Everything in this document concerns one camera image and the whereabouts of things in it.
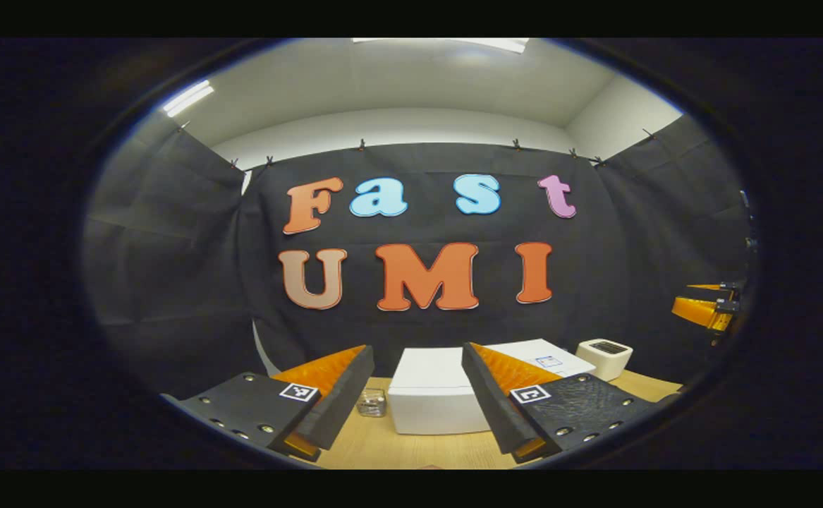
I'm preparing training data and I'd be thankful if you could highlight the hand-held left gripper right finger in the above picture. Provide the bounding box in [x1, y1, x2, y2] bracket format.
[461, 341, 661, 465]

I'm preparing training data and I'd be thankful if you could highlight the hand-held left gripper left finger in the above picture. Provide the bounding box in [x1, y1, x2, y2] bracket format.
[161, 344, 376, 464]

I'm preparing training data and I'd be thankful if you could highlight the white microwave oven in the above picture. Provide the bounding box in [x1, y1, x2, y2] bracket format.
[387, 338, 597, 436]

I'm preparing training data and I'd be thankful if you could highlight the white toaster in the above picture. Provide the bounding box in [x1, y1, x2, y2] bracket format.
[575, 338, 634, 382]

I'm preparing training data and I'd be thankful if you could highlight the small ceiling light panel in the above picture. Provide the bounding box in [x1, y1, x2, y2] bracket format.
[162, 79, 215, 118]

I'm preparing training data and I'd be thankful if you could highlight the long ceiling light panel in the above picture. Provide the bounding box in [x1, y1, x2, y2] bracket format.
[351, 38, 530, 55]

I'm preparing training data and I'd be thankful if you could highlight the wire mesh holder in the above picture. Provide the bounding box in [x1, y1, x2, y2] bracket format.
[355, 387, 388, 418]

